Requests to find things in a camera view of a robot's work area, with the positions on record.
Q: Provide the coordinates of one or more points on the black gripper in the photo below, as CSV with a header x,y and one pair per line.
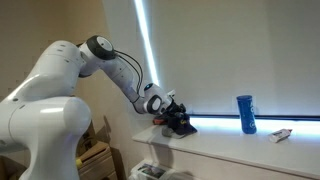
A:
x,y
176,108

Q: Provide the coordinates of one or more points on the black cap with yellow lettering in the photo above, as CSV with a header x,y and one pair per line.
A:
x,y
181,125

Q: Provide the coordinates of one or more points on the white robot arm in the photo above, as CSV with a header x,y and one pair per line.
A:
x,y
50,116

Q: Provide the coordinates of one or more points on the dark cap with red brim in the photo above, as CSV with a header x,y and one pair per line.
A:
x,y
158,120

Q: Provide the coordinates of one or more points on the blue tumbler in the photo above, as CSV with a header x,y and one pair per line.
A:
x,y
246,115

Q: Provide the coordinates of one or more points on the white window blind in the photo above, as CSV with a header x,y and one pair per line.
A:
x,y
233,50

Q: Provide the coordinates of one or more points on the printed cardboard box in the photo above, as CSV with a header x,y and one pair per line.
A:
x,y
89,138

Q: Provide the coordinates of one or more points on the light wooden drawer unit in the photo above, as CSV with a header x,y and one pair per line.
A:
x,y
98,161

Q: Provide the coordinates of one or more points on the white tube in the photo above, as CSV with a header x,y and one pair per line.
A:
x,y
280,135

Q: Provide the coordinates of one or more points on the small yellow object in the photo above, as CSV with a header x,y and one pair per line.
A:
x,y
78,162

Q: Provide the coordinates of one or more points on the dark window frame bar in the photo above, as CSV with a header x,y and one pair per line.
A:
x,y
283,117

